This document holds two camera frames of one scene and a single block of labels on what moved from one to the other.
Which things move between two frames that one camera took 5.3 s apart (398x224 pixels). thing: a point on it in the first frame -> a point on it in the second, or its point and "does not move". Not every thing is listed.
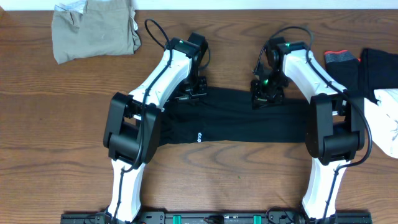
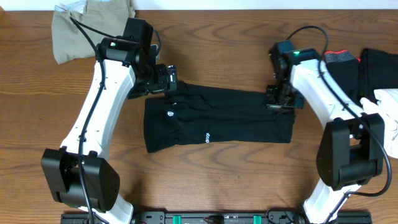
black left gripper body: [189, 94] -> [171, 78]
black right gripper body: [270, 89] -> [282, 96]
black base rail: [219, 217] does not move
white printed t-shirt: [383, 119] does not move
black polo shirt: [224, 114] does not move
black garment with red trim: [376, 70] does not move
